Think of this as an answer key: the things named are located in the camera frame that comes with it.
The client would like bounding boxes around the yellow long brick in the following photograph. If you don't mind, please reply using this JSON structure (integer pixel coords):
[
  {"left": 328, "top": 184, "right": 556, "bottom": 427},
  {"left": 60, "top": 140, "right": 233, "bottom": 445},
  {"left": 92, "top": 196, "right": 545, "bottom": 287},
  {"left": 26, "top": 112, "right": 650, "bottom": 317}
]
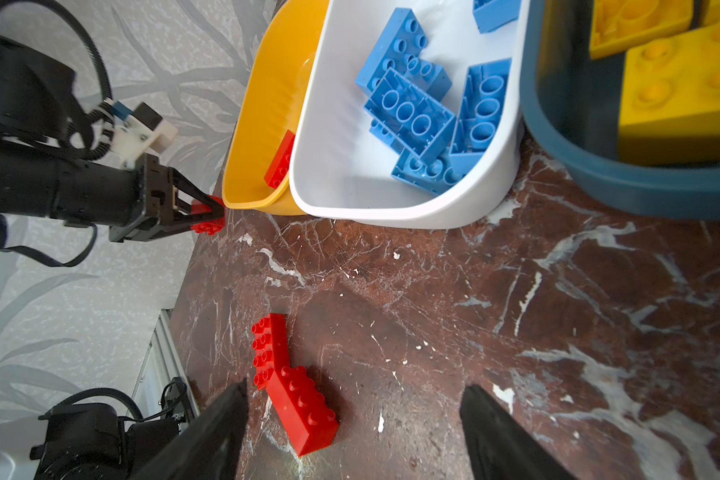
[{"left": 589, "top": 0, "right": 694, "bottom": 60}]

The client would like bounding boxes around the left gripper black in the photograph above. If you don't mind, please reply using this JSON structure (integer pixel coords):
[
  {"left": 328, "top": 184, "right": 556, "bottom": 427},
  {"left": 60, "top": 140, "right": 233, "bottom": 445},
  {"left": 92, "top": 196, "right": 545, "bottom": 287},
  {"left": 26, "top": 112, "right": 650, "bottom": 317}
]
[{"left": 0, "top": 146, "right": 224, "bottom": 242}]

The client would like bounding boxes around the aluminium front rail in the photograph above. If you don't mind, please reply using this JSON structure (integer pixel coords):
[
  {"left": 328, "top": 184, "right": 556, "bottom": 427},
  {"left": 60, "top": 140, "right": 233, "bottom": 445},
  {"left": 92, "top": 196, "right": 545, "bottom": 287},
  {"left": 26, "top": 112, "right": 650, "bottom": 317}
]
[{"left": 132, "top": 309, "right": 186, "bottom": 417}]

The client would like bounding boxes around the blue brick group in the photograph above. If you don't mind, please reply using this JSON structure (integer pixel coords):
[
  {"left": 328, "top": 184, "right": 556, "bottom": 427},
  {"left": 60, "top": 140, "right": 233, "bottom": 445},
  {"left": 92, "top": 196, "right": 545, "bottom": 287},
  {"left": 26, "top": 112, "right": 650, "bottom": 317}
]
[{"left": 472, "top": 0, "right": 521, "bottom": 34}]

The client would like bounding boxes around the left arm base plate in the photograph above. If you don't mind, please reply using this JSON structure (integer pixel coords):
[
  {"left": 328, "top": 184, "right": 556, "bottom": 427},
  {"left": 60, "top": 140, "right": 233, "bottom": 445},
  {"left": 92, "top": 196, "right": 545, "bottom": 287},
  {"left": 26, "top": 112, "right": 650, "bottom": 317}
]
[{"left": 29, "top": 377, "right": 194, "bottom": 479}]

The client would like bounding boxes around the teal plastic bin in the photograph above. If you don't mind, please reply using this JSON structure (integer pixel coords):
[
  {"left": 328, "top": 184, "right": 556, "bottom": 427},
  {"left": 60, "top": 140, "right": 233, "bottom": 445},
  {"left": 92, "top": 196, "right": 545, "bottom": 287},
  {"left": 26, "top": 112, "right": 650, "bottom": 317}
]
[{"left": 520, "top": 1, "right": 720, "bottom": 221}]

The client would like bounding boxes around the yellow plastic bin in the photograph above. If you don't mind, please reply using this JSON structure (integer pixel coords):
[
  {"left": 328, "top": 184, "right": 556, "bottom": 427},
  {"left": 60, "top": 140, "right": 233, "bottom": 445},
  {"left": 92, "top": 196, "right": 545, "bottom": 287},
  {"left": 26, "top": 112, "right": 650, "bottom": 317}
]
[{"left": 221, "top": 0, "right": 329, "bottom": 216}]

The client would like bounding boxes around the white plastic bin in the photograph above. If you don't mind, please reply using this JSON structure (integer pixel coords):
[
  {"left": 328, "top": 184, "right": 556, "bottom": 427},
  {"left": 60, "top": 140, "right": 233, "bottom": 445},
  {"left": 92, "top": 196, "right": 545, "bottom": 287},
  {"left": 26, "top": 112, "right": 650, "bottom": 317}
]
[{"left": 290, "top": 1, "right": 531, "bottom": 230}]

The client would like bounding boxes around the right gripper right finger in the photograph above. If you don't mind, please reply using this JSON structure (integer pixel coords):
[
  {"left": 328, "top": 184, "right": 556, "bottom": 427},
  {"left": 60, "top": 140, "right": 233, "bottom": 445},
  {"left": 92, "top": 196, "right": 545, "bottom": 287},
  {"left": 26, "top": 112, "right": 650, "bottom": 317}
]
[{"left": 459, "top": 384, "right": 573, "bottom": 479}]

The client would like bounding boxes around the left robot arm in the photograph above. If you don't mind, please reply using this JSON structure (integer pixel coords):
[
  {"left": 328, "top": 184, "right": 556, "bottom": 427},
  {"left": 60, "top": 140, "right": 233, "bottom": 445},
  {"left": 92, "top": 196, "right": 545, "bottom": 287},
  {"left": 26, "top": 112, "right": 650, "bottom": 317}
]
[{"left": 0, "top": 1, "right": 225, "bottom": 268}]

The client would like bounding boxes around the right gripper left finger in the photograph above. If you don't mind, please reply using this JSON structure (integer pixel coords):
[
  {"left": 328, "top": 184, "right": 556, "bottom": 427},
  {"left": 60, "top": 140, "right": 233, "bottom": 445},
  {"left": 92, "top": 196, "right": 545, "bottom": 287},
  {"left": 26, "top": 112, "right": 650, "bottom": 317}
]
[{"left": 132, "top": 379, "right": 249, "bottom": 480}]

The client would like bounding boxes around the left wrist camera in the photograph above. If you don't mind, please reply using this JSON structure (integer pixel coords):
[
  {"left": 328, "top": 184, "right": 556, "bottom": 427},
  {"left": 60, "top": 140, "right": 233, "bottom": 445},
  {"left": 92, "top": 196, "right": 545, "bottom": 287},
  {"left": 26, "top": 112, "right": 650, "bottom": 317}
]
[{"left": 108, "top": 100, "right": 178, "bottom": 170}]

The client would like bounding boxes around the small red brick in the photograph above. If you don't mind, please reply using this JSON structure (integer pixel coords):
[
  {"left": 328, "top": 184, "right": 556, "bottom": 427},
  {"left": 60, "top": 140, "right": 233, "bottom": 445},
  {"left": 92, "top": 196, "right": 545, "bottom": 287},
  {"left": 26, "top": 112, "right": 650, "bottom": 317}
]
[{"left": 189, "top": 194, "right": 226, "bottom": 236}]

